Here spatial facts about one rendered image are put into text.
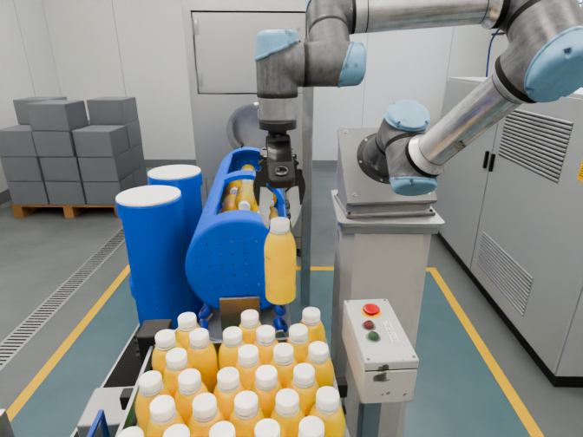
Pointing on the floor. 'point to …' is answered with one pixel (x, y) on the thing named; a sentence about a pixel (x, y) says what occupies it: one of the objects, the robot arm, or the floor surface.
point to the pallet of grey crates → (72, 153)
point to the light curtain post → (306, 192)
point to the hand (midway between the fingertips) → (279, 223)
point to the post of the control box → (368, 420)
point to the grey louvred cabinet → (523, 225)
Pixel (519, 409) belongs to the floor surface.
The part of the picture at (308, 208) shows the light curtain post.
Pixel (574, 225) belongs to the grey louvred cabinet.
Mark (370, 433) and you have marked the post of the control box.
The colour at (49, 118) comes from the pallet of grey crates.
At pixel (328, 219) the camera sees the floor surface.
